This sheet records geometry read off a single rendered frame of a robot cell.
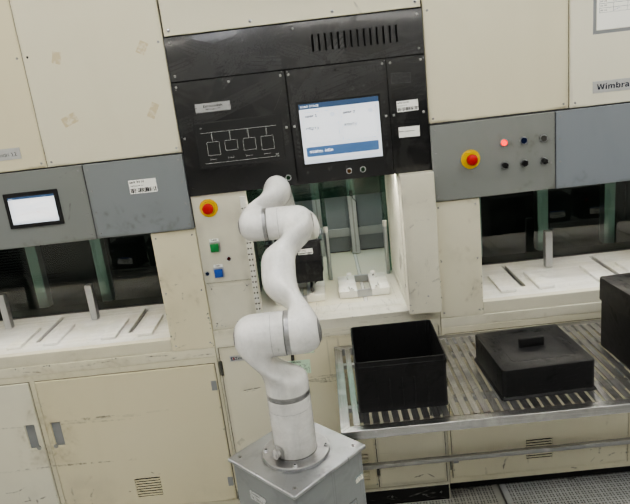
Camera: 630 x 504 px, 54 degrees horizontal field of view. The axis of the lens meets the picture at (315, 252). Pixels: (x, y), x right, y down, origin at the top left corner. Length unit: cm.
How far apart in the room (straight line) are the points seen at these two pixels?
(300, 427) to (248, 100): 113
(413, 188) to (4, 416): 186
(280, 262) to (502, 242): 140
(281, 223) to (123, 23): 91
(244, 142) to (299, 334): 88
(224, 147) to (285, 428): 103
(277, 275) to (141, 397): 109
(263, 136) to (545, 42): 102
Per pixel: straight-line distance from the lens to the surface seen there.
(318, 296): 257
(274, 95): 222
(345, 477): 182
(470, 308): 245
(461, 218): 234
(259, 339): 161
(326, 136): 222
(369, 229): 321
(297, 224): 182
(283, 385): 166
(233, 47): 224
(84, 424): 276
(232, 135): 224
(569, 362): 204
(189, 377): 254
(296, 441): 175
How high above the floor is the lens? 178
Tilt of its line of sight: 16 degrees down
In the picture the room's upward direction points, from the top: 7 degrees counter-clockwise
